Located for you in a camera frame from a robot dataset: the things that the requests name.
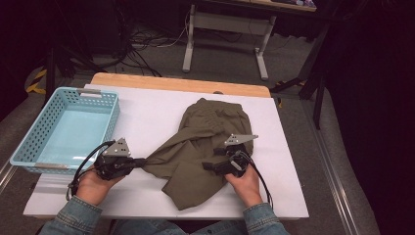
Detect metal floor rail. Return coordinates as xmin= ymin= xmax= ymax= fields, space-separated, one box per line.
xmin=312 ymin=126 xmax=360 ymax=235
xmin=0 ymin=160 xmax=18 ymax=194

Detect black metal stand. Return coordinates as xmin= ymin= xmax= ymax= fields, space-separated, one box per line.
xmin=269 ymin=23 xmax=331 ymax=130

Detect yellow black striped tape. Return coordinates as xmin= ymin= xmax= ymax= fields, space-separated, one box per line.
xmin=25 ymin=67 xmax=48 ymax=96

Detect white floor cable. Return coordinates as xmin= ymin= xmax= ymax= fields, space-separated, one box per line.
xmin=156 ymin=9 xmax=192 ymax=48

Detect person's legs in jeans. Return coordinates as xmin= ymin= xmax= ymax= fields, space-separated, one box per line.
xmin=109 ymin=218 xmax=249 ymax=235

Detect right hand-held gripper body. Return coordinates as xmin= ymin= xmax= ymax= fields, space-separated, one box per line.
xmin=213 ymin=133 xmax=259 ymax=179

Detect olive green pants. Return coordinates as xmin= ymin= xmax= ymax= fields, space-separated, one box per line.
xmin=142 ymin=97 xmax=254 ymax=212

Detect person's left hand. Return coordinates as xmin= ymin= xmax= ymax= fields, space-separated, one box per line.
xmin=75 ymin=164 xmax=125 ymax=207

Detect bundle of black floor cables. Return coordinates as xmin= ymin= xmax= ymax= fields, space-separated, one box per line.
xmin=107 ymin=9 xmax=190 ymax=77

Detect person's right hand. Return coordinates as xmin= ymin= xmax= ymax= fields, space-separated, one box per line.
xmin=224 ymin=163 xmax=263 ymax=209

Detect black tripod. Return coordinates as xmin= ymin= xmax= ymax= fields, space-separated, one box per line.
xmin=42 ymin=0 xmax=109 ymax=107

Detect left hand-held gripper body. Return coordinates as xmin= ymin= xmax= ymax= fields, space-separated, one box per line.
xmin=93 ymin=137 xmax=138 ymax=181

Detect light blue plastic basket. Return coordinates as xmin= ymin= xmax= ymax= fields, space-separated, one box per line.
xmin=9 ymin=86 xmax=121 ymax=177

